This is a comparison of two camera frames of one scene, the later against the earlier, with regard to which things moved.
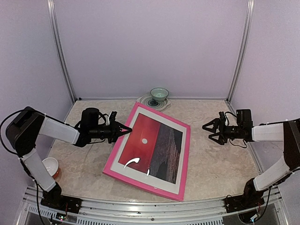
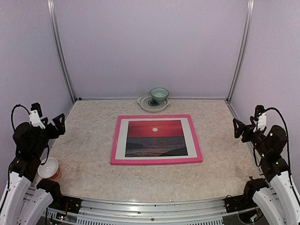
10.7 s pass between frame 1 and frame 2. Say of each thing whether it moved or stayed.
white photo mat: moved
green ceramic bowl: stayed
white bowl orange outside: stayed
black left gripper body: moved
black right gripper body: moved
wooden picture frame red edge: moved
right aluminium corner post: stayed
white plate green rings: stayed
